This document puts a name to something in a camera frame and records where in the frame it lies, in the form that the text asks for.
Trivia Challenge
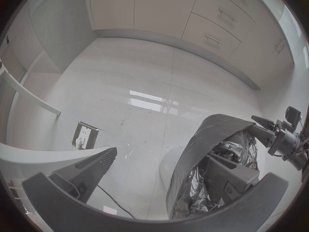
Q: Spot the black cable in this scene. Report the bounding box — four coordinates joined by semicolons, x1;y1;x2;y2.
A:
97;185;137;220

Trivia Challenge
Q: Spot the white trash bin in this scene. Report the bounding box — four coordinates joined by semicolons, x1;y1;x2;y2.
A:
159;146;185;193

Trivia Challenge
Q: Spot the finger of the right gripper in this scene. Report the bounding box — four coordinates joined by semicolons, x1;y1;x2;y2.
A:
251;115;278;130
249;124;276;152

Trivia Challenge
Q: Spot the beige cabinet unit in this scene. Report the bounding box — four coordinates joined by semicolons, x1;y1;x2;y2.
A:
84;0;296;90

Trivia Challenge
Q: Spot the white cable with plug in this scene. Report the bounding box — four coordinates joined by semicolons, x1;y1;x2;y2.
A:
74;135;86;150

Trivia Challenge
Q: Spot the black plastic bag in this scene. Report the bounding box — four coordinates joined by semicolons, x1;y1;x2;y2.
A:
166;114;260;220

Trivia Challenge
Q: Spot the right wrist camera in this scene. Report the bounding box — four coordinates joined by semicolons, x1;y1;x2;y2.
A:
286;106;302;129

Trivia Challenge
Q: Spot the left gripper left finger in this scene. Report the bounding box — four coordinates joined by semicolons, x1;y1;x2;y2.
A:
48;147;118;204

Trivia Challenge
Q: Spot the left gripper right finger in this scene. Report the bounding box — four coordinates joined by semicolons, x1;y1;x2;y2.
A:
207;152;260;201

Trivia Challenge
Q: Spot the grey chair with white legs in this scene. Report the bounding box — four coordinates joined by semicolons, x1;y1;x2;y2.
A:
0;62;109;202

